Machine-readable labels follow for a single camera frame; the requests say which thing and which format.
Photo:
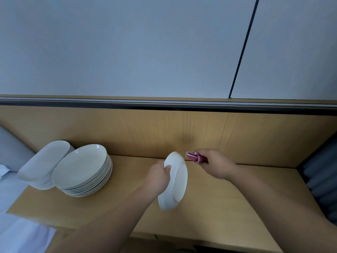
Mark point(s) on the person's left hand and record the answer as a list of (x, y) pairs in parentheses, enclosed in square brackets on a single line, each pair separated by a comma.
[(156, 179)]

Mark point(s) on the person's right hand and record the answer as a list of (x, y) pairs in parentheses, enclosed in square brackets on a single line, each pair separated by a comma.
[(218, 163)]

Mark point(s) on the white glossy round plate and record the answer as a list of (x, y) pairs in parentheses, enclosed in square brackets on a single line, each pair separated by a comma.
[(179, 179)]

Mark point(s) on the pink cleaning cloth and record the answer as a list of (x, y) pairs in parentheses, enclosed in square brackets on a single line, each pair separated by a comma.
[(194, 156)]

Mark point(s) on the pile of white round plates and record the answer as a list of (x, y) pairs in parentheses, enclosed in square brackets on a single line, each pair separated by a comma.
[(79, 166)]

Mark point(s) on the pile of white oblong plates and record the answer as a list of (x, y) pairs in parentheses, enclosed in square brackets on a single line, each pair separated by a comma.
[(42, 159)]

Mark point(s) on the person's right forearm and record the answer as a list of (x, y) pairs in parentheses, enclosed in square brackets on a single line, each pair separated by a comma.
[(287, 210)]

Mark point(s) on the person's left forearm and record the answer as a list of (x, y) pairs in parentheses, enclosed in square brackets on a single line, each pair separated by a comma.
[(100, 226)]

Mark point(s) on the grey curtain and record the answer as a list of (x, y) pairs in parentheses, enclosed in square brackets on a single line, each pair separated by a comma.
[(322, 176)]

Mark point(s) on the white bed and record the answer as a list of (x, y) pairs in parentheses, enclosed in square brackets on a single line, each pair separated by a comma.
[(18, 224)]

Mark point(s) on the grey upholstered headboard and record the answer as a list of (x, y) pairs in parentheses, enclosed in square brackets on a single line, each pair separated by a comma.
[(13, 150)]

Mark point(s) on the black wall rail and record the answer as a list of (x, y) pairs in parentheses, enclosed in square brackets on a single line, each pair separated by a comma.
[(158, 106)]

